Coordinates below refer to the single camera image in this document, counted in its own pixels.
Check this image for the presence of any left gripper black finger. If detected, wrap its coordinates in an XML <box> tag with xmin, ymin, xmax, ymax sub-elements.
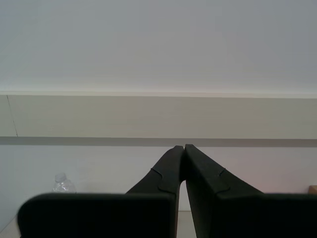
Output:
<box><xmin>17</xmin><ymin>145</ymin><xmax>185</xmax><ymax>238</ymax></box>
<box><xmin>184</xmin><ymin>143</ymin><xmax>317</xmax><ymax>238</ymax></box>

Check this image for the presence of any clear plastic water bottle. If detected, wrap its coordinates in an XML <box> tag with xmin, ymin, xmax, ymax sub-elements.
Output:
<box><xmin>52</xmin><ymin>172</ymin><xmax>77</xmax><ymax>194</ymax></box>

